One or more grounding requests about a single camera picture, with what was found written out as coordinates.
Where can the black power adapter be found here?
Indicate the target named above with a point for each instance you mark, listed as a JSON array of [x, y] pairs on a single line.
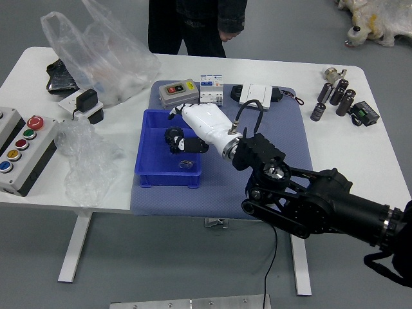
[[86, 99]]

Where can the small black gear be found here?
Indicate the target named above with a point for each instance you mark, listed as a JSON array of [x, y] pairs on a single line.
[[172, 148]]

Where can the metal pipe fitting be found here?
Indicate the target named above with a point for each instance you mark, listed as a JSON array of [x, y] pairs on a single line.
[[331, 74]]

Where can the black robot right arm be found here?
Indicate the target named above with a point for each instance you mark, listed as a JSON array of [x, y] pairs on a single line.
[[305, 199]]

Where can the grey five-button control box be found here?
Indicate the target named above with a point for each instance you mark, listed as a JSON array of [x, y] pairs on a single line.
[[22, 161]]

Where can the grey push-button switch box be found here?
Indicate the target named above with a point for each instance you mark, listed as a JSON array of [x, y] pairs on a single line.
[[177, 95]]

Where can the large clear plastic bag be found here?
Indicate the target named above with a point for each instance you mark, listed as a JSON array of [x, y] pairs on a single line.
[[106, 64]]

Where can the white wall switch panel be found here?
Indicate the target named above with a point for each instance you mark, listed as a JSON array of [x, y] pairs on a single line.
[[256, 93]]

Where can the grey metal plate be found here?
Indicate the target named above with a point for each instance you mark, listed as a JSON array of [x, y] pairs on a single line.
[[193, 304]]

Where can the metal bracket under table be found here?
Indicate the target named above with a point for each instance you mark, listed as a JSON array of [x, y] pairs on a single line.
[[215, 223]]

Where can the black module with green terminal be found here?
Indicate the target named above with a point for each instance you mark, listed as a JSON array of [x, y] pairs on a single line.
[[365, 112]]

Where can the blue-grey padded mat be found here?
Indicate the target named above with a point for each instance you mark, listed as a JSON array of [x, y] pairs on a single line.
[[219, 193]]

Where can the small clear parts bag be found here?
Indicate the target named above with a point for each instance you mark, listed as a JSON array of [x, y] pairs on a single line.
[[186, 163]]

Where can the black plastic tray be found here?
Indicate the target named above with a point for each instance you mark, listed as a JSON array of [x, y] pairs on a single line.
[[59, 78]]

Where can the big black gear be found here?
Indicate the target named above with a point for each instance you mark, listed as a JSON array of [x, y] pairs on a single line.
[[170, 132]]

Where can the crumpled clear plastic wrap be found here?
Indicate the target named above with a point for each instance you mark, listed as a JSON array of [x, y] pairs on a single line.
[[83, 161]]

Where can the white circuit breaker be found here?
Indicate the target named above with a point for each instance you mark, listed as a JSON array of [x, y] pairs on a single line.
[[210, 91]]

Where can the white table leg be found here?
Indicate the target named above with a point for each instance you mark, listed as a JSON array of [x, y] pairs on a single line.
[[75, 248], [299, 264]]

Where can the person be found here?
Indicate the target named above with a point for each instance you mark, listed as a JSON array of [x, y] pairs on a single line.
[[180, 29]]

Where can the person's left forearm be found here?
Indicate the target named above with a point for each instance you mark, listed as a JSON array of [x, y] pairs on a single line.
[[231, 16]]

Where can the white socket plate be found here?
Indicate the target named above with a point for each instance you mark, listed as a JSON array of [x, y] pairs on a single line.
[[66, 103]]

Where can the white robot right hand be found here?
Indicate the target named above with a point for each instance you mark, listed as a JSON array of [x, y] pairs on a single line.
[[209, 122]]

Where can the black cylindrical capacitor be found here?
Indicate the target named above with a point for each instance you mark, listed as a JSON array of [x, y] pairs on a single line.
[[350, 95], [325, 92], [318, 112], [342, 84], [343, 107], [336, 96]]

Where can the person's left hand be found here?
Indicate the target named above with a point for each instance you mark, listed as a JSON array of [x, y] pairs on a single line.
[[228, 36]]

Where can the blue plastic box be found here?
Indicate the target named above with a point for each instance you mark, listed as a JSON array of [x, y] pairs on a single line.
[[154, 161]]

